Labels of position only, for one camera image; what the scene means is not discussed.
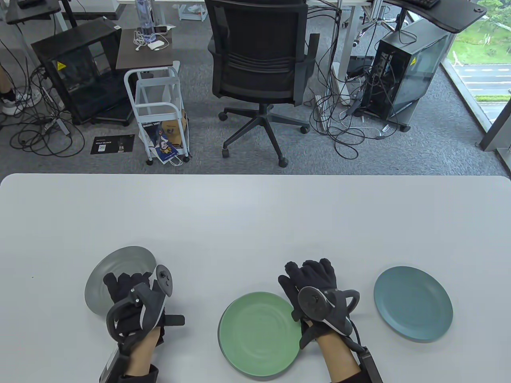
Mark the person's left hand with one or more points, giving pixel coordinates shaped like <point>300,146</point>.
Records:
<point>125,285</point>

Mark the person's right hand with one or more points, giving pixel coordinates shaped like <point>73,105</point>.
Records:
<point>315,275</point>

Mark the green plate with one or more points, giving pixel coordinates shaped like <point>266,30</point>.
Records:
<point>259,335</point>

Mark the blue plate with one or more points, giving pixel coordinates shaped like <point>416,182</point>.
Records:
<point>413,304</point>

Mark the person's right forearm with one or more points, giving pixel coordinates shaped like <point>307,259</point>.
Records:
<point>339,355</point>

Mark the person's left forearm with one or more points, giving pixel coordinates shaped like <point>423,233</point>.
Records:
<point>141,355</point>

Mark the black labelled electronics box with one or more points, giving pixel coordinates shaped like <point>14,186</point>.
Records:
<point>369,367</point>
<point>113,367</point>

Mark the black printed card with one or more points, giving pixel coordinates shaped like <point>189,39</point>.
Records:
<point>111,145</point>

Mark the blue printed bag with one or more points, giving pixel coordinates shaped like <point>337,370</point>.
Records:
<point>159,139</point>

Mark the brown paper bag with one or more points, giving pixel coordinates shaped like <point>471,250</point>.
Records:
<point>173,133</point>

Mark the black glass computer case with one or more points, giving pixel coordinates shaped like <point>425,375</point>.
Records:
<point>80,79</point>

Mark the brown side table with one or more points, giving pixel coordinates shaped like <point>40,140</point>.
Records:
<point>135,58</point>

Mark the black grey computer tower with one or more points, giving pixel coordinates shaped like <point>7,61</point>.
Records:
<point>415,68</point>

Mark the white power bank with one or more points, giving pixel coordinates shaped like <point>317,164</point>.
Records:
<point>155,45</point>

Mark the black mesh office chair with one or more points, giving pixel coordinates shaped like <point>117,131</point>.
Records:
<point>255,40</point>

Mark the smartphone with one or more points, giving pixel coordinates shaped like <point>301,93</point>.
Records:
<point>161,28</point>

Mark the clear water bottle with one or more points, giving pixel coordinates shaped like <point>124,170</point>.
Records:
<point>144,16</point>

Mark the black tripod pole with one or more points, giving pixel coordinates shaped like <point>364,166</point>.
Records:
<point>68,12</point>

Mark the open laptop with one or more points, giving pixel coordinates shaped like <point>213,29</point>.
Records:
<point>423,3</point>

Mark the black curved standing desk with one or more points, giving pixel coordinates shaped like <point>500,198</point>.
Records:
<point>455,18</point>

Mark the black keyboard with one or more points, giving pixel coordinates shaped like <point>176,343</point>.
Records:
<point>31,3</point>

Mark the dark window frame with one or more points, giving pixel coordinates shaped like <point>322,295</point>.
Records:
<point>495,137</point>

